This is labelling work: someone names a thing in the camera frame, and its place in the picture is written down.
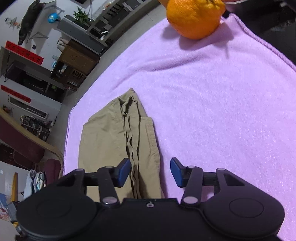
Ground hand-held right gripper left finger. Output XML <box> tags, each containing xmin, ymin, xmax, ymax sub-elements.
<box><xmin>54</xmin><ymin>158</ymin><xmax>132</xmax><ymax>207</ymax></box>

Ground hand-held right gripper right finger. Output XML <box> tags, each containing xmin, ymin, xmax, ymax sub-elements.
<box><xmin>170</xmin><ymin>158</ymin><xmax>247</xmax><ymax>207</ymax></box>

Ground khaki pants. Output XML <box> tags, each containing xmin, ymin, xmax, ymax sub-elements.
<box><xmin>78</xmin><ymin>88</ymin><xmax>165</xmax><ymax>202</ymax></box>

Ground stack of folded clothes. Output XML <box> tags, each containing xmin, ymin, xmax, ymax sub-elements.
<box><xmin>23</xmin><ymin>169</ymin><xmax>47</xmax><ymax>200</ymax></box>

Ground purple towel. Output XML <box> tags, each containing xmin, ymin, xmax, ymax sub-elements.
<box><xmin>63</xmin><ymin>13</ymin><xmax>296</xmax><ymax>241</ymax></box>

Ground shoe rack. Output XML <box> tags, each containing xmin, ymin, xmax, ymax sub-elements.
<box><xmin>21</xmin><ymin>115</ymin><xmax>53</xmax><ymax>142</ymax></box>

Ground wooden cabinet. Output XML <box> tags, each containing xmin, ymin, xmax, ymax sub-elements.
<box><xmin>50</xmin><ymin>39</ymin><xmax>101</xmax><ymax>92</ymax></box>

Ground long red banner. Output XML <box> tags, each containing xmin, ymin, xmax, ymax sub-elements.
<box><xmin>5</xmin><ymin>40</ymin><xmax>45</xmax><ymax>67</ymax></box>
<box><xmin>0</xmin><ymin>85</ymin><xmax>32</xmax><ymax>105</ymax></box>

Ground tall grey speaker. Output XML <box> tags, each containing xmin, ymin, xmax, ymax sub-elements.
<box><xmin>57</xmin><ymin>14</ymin><xmax>108</xmax><ymax>55</ymax></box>

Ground large knobbed orange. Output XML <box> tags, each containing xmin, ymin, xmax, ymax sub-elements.
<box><xmin>166</xmin><ymin>0</ymin><xmax>226</xmax><ymax>40</ymax></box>

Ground metal shelf unit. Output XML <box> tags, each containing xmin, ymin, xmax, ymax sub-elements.
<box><xmin>87</xmin><ymin>0</ymin><xmax>160</xmax><ymax>40</ymax></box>

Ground potted green plant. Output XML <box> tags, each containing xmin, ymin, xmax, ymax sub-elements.
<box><xmin>73</xmin><ymin>6</ymin><xmax>93</xmax><ymax>24</ymax></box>

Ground blue round object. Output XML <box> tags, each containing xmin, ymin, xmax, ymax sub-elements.
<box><xmin>47</xmin><ymin>13</ymin><xmax>62</xmax><ymax>24</ymax></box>

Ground black bag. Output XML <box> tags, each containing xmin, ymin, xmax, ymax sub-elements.
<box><xmin>17</xmin><ymin>0</ymin><xmax>45</xmax><ymax>46</ymax></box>

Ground maroon chair gold frame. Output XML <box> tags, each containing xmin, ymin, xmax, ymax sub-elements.
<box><xmin>0</xmin><ymin>108</ymin><xmax>64</xmax><ymax>179</ymax></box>

